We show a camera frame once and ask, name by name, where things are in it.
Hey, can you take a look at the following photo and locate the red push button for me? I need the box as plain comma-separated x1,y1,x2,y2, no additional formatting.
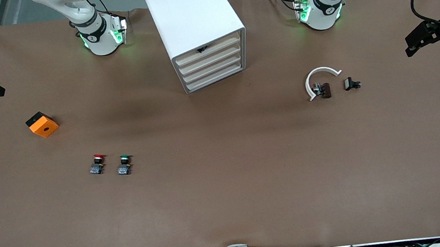
88,153,108,176

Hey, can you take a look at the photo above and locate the green push button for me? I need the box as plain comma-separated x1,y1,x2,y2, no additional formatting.
115,154,135,176

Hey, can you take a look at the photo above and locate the white drawer cabinet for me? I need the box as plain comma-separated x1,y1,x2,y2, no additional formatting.
143,0,252,98

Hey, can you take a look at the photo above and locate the orange and black box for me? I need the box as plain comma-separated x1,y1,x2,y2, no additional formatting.
24,109,60,140

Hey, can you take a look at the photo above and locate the white curved plastic clamp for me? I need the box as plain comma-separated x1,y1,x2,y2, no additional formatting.
304,65,345,102

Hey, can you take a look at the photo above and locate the brown block with metal bolt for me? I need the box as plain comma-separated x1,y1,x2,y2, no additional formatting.
312,81,332,100

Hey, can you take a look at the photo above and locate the small black switch part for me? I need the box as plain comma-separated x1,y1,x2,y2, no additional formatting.
343,76,362,92

